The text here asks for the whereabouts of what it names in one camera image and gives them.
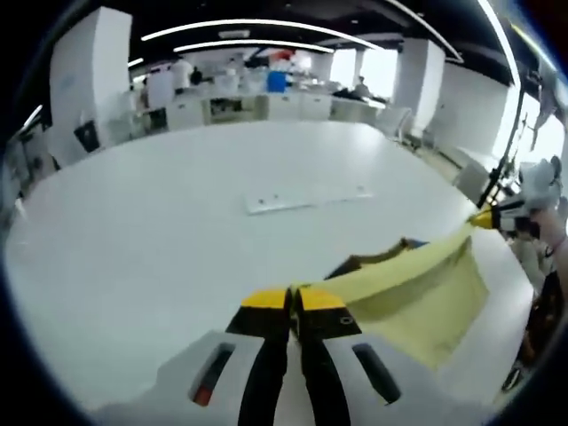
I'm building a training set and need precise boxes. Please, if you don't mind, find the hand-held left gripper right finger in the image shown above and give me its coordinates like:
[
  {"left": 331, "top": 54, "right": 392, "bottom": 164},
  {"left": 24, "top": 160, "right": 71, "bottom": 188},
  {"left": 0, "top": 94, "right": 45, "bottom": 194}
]
[{"left": 294, "top": 286, "right": 446, "bottom": 426}]

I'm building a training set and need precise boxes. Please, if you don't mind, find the white narrow pillar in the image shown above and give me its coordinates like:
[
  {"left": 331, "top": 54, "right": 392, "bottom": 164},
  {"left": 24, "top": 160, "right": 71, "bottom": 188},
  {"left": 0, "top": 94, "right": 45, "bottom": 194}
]
[{"left": 394, "top": 37, "right": 446, "bottom": 144}]

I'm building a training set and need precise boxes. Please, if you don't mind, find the yellow blue grey garment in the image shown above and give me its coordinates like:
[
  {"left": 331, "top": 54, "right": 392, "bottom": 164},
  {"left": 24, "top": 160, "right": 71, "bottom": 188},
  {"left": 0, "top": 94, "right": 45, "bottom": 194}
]
[{"left": 290, "top": 218, "right": 492, "bottom": 373}]

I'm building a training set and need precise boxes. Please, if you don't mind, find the person's right hand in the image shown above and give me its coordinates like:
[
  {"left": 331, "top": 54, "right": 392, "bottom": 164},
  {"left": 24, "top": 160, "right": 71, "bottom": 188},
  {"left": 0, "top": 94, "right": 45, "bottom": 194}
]
[{"left": 527, "top": 207, "right": 568, "bottom": 246}]

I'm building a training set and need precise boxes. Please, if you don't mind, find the long ceiling light strip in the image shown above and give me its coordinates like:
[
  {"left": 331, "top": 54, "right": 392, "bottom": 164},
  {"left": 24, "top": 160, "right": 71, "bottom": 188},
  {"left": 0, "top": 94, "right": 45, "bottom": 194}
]
[{"left": 141, "top": 18, "right": 383, "bottom": 51}]

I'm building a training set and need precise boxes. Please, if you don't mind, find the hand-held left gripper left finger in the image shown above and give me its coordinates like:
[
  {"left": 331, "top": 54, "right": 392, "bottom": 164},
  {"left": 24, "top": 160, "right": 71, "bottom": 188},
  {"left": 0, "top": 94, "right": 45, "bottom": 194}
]
[{"left": 154, "top": 288, "right": 294, "bottom": 426}]

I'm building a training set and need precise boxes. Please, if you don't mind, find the white square pillar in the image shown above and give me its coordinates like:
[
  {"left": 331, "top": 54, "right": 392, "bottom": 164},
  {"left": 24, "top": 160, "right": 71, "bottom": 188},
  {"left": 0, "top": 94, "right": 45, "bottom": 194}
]
[{"left": 48, "top": 6, "right": 132, "bottom": 166}]

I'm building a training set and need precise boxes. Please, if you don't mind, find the black tripod stand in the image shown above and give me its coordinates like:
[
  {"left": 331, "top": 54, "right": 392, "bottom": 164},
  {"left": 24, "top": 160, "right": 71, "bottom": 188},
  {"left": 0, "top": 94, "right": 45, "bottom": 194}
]
[{"left": 477, "top": 66, "right": 543, "bottom": 210}]

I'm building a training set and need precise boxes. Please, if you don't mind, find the blue storage bin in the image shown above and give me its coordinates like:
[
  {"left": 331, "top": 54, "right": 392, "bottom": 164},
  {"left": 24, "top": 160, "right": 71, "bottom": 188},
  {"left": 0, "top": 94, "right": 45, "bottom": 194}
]
[{"left": 266, "top": 70, "right": 288, "bottom": 94}]

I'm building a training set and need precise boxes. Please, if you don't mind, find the black waste bin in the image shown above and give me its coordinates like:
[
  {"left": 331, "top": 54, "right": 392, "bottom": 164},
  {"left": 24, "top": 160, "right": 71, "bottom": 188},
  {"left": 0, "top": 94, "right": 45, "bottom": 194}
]
[{"left": 74, "top": 120, "right": 100, "bottom": 154}]

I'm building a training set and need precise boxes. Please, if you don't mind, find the person's dark shirt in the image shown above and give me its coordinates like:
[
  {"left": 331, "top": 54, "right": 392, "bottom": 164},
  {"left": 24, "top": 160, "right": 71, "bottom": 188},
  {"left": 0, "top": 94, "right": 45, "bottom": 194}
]
[{"left": 523, "top": 265, "right": 568, "bottom": 381}]

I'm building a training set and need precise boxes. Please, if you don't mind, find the short ceiling light strip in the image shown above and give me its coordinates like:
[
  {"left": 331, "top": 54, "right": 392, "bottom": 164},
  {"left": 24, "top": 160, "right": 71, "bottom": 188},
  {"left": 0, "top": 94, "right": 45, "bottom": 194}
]
[{"left": 172, "top": 38, "right": 335, "bottom": 54}]

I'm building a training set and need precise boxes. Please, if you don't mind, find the white template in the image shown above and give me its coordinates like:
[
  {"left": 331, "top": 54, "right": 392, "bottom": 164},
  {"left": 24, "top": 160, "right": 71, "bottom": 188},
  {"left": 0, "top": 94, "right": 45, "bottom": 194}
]
[{"left": 243, "top": 184, "right": 374, "bottom": 217}]

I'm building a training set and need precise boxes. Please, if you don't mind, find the white cabinet row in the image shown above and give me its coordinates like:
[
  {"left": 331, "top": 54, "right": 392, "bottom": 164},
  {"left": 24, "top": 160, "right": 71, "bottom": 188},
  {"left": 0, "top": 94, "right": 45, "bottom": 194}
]
[{"left": 146, "top": 91, "right": 388, "bottom": 133}]

